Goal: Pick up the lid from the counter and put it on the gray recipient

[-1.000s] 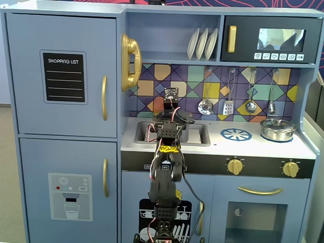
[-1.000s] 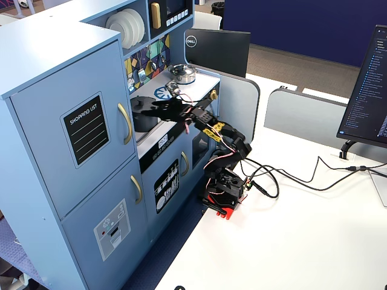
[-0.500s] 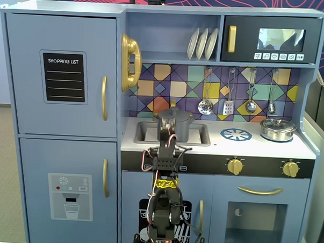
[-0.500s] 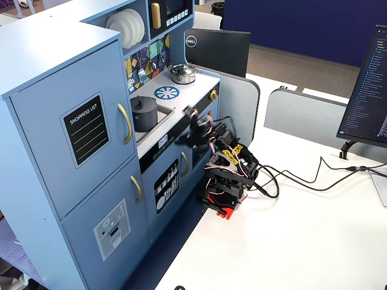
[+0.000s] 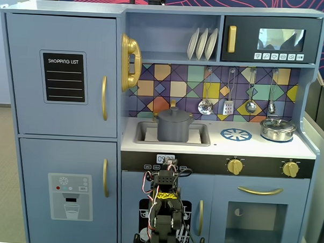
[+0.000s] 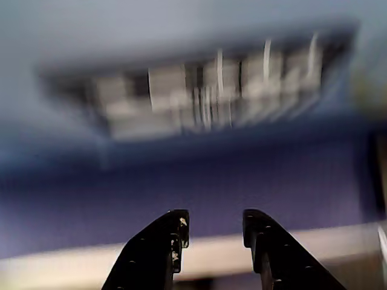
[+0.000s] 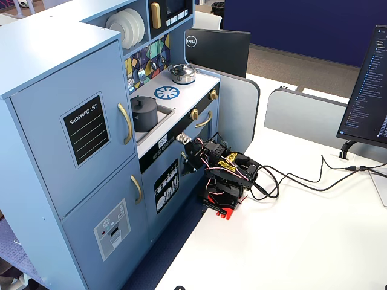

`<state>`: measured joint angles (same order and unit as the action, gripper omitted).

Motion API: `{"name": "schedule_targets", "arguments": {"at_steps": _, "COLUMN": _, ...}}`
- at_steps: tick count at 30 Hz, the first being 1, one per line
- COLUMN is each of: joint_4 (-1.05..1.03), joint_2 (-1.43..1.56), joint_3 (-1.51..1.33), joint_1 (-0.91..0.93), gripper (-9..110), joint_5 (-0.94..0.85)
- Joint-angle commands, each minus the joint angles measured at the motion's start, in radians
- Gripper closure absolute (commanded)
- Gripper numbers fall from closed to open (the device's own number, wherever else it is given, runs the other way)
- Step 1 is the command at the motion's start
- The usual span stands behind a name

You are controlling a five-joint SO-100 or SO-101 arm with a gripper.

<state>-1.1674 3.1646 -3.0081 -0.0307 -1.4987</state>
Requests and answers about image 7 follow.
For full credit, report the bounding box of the red arm base mount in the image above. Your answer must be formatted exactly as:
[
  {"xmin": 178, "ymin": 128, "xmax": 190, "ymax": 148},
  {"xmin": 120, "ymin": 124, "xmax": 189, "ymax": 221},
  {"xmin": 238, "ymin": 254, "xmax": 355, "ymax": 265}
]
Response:
[{"xmin": 198, "ymin": 193, "xmax": 249, "ymax": 221}]

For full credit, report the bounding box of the gray desk divider panel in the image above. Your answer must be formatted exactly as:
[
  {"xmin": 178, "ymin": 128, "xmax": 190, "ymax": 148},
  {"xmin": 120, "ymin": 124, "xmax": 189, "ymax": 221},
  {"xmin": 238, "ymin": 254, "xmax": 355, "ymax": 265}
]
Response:
[
  {"xmin": 218, "ymin": 72, "xmax": 261, "ymax": 153},
  {"xmin": 264, "ymin": 87, "xmax": 348, "ymax": 146}
]

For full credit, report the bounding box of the black Dell monitor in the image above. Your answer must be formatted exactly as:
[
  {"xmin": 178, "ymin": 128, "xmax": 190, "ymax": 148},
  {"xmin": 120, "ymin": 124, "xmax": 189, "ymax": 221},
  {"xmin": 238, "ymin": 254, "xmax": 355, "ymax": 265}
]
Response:
[{"xmin": 184, "ymin": 28, "xmax": 252, "ymax": 79}]

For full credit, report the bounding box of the gold oven handle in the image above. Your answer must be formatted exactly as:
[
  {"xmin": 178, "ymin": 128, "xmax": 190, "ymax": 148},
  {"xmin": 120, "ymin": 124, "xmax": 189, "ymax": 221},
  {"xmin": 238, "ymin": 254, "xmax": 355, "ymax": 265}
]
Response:
[{"xmin": 195, "ymin": 110, "xmax": 213, "ymax": 129}]

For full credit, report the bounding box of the black microwave door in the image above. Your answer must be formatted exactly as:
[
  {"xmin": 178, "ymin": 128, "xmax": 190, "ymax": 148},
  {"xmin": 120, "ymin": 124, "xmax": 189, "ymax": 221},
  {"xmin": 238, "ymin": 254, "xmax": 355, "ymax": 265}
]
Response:
[{"xmin": 148, "ymin": 0, "xmax": 194, "ymax": 39}]

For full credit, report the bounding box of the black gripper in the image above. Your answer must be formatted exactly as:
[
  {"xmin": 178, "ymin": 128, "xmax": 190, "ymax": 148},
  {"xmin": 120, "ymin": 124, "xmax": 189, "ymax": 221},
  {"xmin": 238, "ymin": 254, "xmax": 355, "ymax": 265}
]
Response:
[{"xmin": 176, "ymin": 134, "xmax": 209, "ymax": 176}]

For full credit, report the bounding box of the blue toy kitchen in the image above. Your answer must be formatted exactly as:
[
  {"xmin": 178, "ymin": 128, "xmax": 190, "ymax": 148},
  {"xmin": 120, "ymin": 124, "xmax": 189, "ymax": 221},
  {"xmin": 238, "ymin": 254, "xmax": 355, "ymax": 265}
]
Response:
[{"xmin": 0, "ymin": 0, "xmax": 221, "ymax": 290}]

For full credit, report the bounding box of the silver flat stand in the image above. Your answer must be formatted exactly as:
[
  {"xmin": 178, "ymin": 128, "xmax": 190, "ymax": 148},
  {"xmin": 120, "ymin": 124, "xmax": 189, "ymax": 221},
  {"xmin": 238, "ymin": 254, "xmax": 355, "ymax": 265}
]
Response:
[{"xmin": 368, "ymin": 169, "xmax": 387, "ymax": 208}]

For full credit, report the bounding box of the steel slotted spatula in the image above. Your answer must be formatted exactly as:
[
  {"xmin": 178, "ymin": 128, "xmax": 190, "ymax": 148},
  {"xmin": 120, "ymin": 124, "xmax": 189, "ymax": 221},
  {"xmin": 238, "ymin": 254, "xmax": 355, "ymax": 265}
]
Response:
[{"xmin": 137, "ymin": 56, "xmax": 148, "ymax": 84}]

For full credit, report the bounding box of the white plate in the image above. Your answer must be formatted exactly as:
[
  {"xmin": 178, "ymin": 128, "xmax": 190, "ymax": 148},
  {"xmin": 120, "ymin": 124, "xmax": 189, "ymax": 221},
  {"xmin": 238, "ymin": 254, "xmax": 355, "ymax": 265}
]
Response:
[
  {"xmin": 122, "ymin": 8, "xmax": 146, "ymax": 43},
  {"xmin": 105, "ymin": 13, "xmax": 134, "ymax": 49},
  {"xmin": 116, "ymin": 10, "xmax": 140, "ymax": 46}
]

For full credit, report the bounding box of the gray round pot lid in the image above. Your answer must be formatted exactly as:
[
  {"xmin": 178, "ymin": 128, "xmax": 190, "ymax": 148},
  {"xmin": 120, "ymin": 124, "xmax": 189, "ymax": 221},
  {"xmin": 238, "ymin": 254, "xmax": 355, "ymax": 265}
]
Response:
[{"xmin": 130, "ymin": 95, "xmax": 158, "ymax": 114}]

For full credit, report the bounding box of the gold microwave handle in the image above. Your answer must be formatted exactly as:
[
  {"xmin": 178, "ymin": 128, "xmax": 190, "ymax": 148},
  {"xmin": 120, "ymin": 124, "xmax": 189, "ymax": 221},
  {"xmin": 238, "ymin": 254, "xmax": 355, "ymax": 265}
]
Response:
[{"xmin": 150, "ymin": 2, "xmax": 162, "ymax": 30}]

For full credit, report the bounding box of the blue ice dispenser fridge door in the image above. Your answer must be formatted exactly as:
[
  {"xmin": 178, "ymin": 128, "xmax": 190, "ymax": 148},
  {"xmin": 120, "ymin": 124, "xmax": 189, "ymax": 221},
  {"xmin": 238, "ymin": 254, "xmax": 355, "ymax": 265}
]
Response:
[{"xmin": 60, "ymin": 155, "xmax": 152, "ymax": 290}]

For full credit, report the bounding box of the black trash bin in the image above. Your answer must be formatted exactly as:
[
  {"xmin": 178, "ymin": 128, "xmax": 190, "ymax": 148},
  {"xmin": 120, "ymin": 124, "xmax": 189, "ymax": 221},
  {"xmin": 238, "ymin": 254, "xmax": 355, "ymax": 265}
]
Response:
[{"xmin": 210, "ymin": 1, "xmax": 226, "ymax": 16}]

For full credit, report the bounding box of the monitor showing code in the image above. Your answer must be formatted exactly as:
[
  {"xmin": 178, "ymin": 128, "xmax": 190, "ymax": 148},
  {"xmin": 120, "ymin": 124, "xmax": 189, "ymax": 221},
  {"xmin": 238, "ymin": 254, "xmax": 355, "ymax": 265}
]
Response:
[{"xmin": 336, "ymin": 25, "xmax": 387, "ymax": 149}]

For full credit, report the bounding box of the black cable with connector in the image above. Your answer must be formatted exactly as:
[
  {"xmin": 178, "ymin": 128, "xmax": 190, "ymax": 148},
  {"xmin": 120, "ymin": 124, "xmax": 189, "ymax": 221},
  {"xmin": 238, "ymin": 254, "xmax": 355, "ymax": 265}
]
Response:
[{"xmin": 256, "ymin": 154, "xmax": 387, "ymax": 184}]

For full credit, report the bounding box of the blue dishwasher door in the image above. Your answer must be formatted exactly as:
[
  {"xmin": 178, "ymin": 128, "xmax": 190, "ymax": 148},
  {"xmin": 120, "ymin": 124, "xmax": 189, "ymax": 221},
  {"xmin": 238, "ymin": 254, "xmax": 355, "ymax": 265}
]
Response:
[{"xmin": 141, "ymin": 132, "xmax": 206, "ymax": 230}]

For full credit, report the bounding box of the black monitor stand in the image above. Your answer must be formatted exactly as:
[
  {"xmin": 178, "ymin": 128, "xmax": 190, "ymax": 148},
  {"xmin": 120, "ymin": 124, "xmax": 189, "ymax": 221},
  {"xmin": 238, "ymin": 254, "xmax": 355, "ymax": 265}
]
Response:
[{"xmin": 339, "ymin": 139, "xmax": 358, "ymax": 160}]

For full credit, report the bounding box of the gray cooking pot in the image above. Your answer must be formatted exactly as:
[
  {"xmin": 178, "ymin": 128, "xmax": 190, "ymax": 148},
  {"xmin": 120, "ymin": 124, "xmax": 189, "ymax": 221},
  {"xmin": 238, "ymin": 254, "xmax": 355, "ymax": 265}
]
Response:
[{"xmin": 131, "ymin": 105, "xmax": 159, "ymax": 133}]

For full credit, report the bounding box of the black table clamp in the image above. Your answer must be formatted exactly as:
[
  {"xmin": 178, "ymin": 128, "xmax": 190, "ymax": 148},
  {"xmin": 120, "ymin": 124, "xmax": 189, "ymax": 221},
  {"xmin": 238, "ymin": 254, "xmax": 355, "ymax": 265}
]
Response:
[{"xmin": 201, "ymin": 201, "xmax": 228, "ymax": 217}]

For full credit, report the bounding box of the blue oven door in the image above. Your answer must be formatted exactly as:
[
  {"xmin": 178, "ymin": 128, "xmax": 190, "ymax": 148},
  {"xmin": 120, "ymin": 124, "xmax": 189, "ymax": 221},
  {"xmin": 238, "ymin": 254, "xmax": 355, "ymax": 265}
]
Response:
[{"xmin": 183, "ymin": 101, "xmax": 220, "ymax": 152}]

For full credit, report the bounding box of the white chair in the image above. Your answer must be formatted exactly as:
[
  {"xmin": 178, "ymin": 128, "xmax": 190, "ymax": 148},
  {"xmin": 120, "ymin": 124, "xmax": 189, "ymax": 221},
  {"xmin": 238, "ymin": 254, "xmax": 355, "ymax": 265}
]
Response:
[{"xmin": 194, "ymin": 11, "xmax": 223, "ymax": 31}]

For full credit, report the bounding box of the steel pot with lid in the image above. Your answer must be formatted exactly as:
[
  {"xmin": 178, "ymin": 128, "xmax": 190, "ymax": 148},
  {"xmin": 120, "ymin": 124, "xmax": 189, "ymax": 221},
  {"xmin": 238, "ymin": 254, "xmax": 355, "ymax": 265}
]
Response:
[{"xmin": 168, "ymin": 63, "xmax": 198, "ymax": 85}]

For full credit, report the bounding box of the gray sink basin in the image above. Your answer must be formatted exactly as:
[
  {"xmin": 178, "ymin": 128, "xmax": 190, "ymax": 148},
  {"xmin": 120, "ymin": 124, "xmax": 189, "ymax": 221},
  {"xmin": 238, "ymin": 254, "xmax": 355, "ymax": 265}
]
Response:
[{"xmin": 132, "ymin": 104, "xmax": 176, "ymax": 144}]

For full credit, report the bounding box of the blue shopping list fridge door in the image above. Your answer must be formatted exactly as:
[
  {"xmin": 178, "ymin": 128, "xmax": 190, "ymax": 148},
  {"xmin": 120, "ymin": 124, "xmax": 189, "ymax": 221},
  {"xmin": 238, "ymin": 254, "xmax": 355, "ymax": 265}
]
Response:
[{"xmin": 8, "ymin": 40, "xmax": 137, "ymax": 220}]

